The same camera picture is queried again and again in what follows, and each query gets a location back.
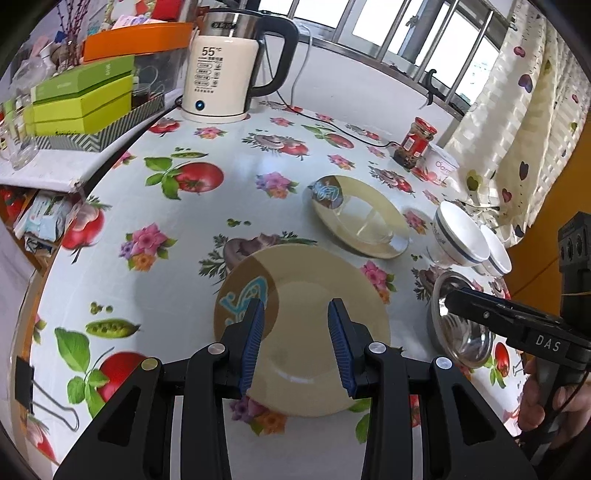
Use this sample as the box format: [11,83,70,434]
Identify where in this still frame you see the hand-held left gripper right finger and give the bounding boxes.
[327,298,539,480]

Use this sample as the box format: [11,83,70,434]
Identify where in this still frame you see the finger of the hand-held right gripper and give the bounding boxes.
[444,288,563,343]

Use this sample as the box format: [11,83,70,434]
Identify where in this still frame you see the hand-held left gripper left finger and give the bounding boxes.
[53,298,267,480]

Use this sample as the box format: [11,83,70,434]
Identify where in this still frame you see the stainless steel bowl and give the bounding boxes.
[431,271,496,368]

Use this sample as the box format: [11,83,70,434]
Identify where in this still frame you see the beige plate with blue motif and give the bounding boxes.
[213,244,392,418]
[302,175,411,259]

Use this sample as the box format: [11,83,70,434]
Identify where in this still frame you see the white bowl with blue stripe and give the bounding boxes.
[427,200,491,269]
[475,224,513,278]

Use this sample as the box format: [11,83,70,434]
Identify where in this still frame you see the person's right hand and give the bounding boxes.
[517,359,591,455]

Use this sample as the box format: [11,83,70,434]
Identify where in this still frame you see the white yogurt cup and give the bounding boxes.
[421,143,460,185]

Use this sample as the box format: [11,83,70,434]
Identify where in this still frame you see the glass jar with red label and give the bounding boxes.
[392,117,438,171]

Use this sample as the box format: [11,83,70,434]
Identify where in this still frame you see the fruit print tablecloth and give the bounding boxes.
[18,99,532,480]

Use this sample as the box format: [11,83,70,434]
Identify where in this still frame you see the cream curtain with heart print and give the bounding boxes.
[443,0,587,245]

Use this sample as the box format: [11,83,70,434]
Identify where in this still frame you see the white kettle base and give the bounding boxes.
[180,95,252,124]

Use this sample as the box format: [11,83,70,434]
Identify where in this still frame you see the black hook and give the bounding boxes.
[425,69,446,104]

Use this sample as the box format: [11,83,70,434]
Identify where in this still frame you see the black binder clip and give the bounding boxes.
[14,355,80,432]

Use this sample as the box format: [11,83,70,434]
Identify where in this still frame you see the stack of papers and books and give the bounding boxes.
[14,191,75,268]

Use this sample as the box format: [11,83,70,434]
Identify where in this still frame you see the striped cardboard box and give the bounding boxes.
[34,95,166,153]

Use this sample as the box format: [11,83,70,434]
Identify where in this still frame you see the white shelf board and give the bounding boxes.
[0,90,183,193]

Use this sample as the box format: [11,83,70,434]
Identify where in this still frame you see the cream electric kettle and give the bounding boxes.
[181,10,300,116]

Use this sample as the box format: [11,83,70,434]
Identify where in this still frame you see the clear glass jar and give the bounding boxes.
[0,124,40,171]

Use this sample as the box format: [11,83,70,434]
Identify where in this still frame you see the dark green flat box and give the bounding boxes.
[31,54,136,106]

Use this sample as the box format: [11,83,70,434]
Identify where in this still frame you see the orange box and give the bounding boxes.
[82,22,194,63]

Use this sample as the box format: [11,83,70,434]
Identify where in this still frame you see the purple flower twigs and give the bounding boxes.
[53,0,93,75]

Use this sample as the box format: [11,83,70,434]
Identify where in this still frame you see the black power cable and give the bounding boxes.
[274,88,402,151]

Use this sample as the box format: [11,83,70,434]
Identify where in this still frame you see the white cable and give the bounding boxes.
[290,23,315,108]

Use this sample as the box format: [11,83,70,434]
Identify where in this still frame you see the metal window frame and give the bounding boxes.
[259,0,513,112]

